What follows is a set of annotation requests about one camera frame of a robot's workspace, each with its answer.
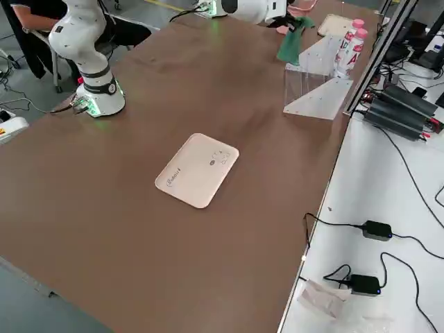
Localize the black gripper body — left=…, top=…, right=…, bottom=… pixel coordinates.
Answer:
left=266, top=12, right=303, bottom=34

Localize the green fleece cloth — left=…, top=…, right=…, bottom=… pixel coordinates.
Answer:
left=276, top=15, right=316, bottom=67

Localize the pink plastic basket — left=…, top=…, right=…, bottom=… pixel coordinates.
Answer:
left=276, top=0, right=318, bottom=35

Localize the beige rabbit print tray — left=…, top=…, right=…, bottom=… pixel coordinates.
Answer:
left=154, top=133, right=241, bottom=211
left=317, top=13, right=355, bottom=37

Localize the black finned power supply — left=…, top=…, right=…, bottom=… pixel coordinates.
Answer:
left=379, top=84, right=438, bottom=117
left=363, top=103, right=436, bottom=142

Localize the black computer monitor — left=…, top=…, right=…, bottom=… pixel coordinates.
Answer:
left=408, top=0, right=444, bottom=74

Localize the black power adapter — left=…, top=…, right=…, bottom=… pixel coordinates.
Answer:
left=362, top=220, right=393, bottom=241
left=348, top=273, right=382, bottom=296

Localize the clear plastic bag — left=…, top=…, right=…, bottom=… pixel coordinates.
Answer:
left=298, top=280, right=351, bottom=320

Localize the white control box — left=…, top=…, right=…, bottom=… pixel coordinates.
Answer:
left=0, top=110, right=29, bottom=145

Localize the aluminium frame post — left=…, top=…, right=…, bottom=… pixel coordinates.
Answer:
left=341, top=0, right=416, bottom=116

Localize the long black power cable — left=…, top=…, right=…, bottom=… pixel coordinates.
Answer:
left=373, top=124, right=444, bottom=223

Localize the black adapter cable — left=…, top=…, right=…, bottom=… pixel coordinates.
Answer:
left=323, top=252, right=440, bottom=333
left=303, top=212, right=444, bottom=260

